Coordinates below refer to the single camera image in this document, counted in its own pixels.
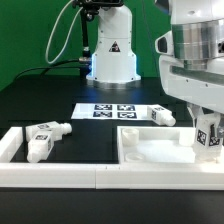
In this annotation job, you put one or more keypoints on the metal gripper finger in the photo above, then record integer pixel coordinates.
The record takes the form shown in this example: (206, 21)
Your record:
(220, 126)
(194, 111)

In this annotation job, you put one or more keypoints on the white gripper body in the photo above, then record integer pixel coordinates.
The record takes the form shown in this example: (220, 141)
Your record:
(202, 88)

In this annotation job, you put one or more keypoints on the white square tabletop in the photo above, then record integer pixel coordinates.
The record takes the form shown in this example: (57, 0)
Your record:
(138, 145)

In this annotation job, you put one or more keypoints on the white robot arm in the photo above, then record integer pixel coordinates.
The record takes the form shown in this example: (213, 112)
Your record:
(191, 62)

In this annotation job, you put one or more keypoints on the white U-shaped fence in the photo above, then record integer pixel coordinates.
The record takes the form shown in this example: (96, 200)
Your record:
(107, 176)

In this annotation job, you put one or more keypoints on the white sheet with tags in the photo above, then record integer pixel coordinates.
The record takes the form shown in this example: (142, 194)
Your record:
(112, 111)

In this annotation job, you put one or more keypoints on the black post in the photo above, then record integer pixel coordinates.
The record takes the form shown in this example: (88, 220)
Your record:
(89, 10)

